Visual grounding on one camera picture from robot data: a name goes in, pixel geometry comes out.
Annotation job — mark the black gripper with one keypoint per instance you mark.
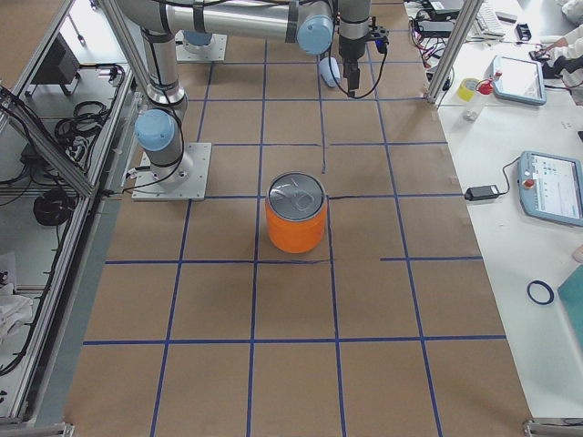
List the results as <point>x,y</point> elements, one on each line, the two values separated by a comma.
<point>351,51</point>

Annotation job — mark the light blue plastic cup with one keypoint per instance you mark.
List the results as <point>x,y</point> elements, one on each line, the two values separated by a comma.
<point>329,71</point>

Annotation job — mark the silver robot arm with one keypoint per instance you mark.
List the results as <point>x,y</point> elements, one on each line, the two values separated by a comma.
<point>312,25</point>

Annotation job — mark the yellow tape roll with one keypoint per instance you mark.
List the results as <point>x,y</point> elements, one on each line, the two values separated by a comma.
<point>467,88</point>

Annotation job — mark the white keyboard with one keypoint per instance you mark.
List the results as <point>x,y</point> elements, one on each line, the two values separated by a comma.
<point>487,23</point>

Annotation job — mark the orange can with grey lid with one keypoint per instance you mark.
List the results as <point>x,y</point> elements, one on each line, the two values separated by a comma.
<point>296,211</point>

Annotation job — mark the upper teach pendant tablet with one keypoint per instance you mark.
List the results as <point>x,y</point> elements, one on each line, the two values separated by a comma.
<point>518,80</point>

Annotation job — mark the teach pendant tablet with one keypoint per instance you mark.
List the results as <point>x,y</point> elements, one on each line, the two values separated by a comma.
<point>518,80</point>
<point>550,187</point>

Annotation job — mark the black power adapter brick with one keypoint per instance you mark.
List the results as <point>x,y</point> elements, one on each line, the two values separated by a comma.
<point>478,193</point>

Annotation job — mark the lower teach pendant tablet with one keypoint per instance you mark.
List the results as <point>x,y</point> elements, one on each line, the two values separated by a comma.
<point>550,187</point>

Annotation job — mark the teal board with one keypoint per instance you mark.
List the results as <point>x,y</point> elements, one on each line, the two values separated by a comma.
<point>571,296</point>

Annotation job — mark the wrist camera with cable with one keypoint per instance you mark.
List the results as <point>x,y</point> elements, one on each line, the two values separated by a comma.
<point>380,36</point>

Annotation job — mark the aluminium frame post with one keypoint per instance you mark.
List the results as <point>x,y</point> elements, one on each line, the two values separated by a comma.
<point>463,23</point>

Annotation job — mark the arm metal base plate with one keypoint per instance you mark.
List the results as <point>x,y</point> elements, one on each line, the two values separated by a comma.
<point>189,181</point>
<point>192,47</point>

